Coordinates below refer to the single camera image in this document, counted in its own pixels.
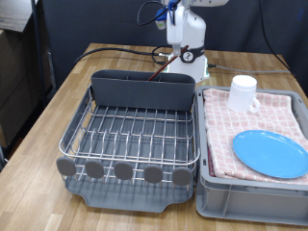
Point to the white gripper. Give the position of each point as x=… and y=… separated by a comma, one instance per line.
x=175, y=25

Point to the blue plastic plate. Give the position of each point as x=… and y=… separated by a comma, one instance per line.
x=272, y=154

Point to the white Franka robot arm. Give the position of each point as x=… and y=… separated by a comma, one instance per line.
x=195, y=32

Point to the dark grey cutlery holder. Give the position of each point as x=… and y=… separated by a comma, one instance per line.
x=144, y=93

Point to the white plastic mug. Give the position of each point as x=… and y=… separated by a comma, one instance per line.
x=240, y=93

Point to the black backdrop curtain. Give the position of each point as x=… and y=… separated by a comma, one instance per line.
x=96, y=22

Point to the pink checkered cloth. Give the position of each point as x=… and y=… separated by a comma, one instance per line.
x=224, y=138

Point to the black vertical pole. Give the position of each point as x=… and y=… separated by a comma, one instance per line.
x=38, y=48

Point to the wooden shelf board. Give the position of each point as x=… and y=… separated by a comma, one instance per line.
x=14, y=14

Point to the grey plastic crate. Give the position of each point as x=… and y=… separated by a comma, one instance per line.
x=250, y=205

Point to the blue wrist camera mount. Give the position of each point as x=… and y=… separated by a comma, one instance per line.
x=161, y=17

